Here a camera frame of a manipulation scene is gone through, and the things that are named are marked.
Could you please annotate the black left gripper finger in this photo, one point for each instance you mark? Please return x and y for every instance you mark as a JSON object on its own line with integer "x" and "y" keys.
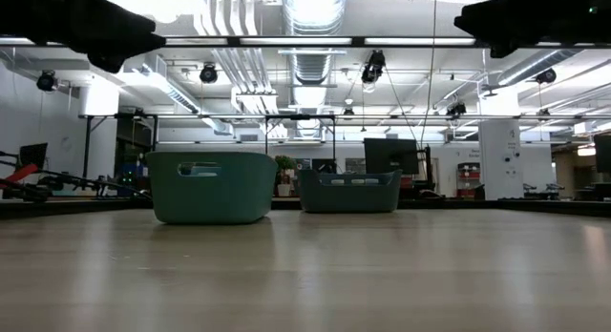
{"x": 136, "y": 34}

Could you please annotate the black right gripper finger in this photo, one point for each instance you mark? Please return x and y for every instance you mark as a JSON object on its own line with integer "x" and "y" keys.
{"x": 491, "y": 22}

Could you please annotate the green plastic bin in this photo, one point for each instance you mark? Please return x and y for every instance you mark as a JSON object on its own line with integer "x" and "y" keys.
{"x": 215, "y": 198}

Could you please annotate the dark blue plastic bin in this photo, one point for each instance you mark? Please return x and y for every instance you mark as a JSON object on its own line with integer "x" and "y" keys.
{"x": 348, "y": 198}

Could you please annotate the dark background shelf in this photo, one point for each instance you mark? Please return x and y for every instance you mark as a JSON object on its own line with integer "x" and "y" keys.
{"x": 133, "y": 151}

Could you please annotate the small black background screen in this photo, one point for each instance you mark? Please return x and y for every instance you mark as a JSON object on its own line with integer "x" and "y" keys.
{"x": 33, "y": 155}

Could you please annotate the dark monitor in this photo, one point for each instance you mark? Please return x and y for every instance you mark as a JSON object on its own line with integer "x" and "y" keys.
{"x": 603, "y": 153}

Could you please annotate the red background shelf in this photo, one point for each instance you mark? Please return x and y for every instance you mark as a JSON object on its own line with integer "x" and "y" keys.
{"x": 470, "y": 179}

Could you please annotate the red background robot part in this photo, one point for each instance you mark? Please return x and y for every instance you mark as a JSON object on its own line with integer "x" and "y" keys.
{"x": 19, "y": 173}

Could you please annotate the black background monitor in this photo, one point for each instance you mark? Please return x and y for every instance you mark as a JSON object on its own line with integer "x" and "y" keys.
{"x": 391, "y": 155}

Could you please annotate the background plant in white pot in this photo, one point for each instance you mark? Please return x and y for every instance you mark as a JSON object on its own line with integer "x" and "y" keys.
{"x": 285, "y": 162}

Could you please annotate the white rectangular ceiling duct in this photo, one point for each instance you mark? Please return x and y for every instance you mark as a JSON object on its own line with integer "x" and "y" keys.
{"x": 181, "y": 100}

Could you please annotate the black background rig frame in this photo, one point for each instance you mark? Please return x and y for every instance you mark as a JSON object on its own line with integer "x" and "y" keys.
{"x": 143, "y": 116}

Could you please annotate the black frame bar with lights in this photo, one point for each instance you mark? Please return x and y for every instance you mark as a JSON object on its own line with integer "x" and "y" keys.
{"x": 234, "y": 41}

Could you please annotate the silver round ceiling duct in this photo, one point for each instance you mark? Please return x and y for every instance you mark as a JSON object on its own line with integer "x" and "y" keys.
{"x": 312, "y": 17}

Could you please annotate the black aluminium table frame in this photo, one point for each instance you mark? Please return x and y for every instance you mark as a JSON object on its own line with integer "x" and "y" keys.
{"x": 525, "y": 207}

